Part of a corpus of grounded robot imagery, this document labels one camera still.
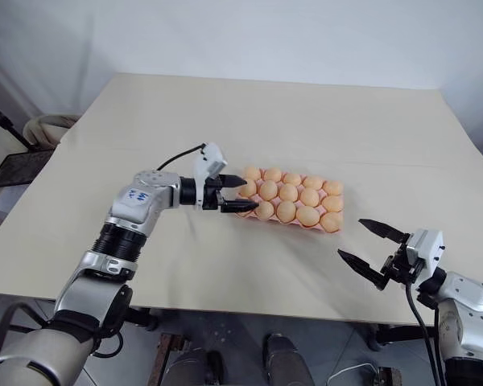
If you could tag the white label blue writing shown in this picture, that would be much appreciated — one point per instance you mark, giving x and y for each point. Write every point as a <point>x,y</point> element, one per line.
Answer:
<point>139,197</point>

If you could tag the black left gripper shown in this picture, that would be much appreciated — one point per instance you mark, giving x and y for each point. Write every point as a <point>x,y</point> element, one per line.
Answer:
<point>213,195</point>

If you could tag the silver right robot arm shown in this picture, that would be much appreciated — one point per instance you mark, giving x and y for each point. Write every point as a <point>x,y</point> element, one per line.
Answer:
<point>467,305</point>

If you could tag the black flat mat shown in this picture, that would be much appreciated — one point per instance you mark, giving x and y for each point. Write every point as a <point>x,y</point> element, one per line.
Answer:
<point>20,169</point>

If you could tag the beige round basket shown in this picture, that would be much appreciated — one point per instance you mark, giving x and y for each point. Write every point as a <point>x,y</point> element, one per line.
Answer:
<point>48,128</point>

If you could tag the rusty brown bracket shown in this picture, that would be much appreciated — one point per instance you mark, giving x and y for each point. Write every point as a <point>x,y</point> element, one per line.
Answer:
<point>388,376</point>
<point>167,354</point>

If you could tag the pink egg tray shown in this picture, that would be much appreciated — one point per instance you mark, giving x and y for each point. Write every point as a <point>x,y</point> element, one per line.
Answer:
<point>247,220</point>

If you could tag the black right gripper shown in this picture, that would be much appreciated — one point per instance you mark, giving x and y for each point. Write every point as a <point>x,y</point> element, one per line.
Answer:
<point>402,265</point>

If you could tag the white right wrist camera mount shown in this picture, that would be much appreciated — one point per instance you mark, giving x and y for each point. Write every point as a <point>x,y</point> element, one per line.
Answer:
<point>426,251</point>

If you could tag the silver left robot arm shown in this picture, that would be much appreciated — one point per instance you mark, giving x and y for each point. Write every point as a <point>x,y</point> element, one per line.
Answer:
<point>116,241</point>

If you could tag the dark rounded shape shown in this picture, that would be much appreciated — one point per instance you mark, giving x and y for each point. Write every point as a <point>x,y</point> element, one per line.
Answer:
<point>193,368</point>
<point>286,362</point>

